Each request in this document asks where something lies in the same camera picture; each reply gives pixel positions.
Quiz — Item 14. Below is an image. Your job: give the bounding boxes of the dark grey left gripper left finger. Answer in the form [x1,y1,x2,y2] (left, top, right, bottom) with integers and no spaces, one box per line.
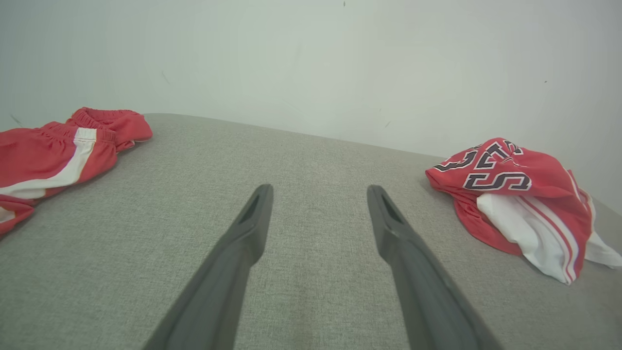
[142,184,274,350]

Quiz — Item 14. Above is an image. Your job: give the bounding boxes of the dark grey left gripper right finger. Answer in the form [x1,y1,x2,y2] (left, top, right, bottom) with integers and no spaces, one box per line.
[366,185,504,350]

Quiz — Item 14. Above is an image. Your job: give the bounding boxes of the red shorts with white stripe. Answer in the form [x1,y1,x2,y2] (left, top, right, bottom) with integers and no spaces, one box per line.
[0,107,153,237]

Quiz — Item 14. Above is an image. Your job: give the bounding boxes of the red jersey with white trim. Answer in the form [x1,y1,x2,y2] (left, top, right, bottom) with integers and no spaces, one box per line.
[426,138,622,286]

